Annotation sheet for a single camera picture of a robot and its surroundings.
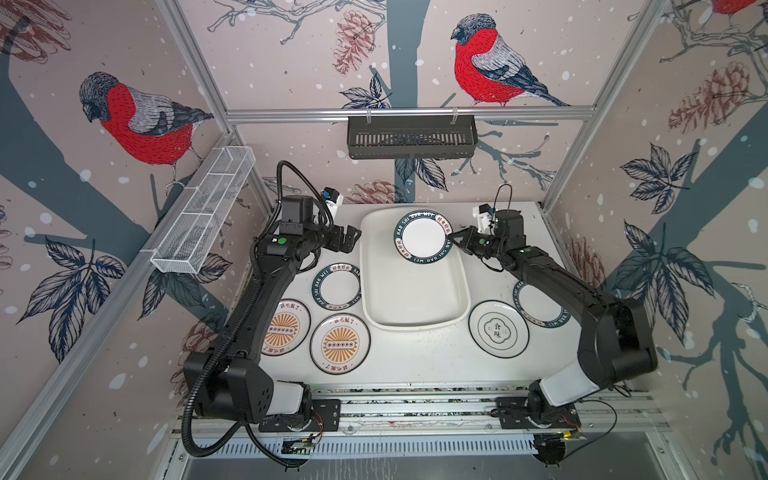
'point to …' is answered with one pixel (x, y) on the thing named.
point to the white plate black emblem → (499, 328)
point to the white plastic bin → (398, 294)
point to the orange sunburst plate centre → (340, 344)
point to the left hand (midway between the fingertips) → (343, 226)
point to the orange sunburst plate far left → (288, 330)
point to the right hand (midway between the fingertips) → (446, 239)
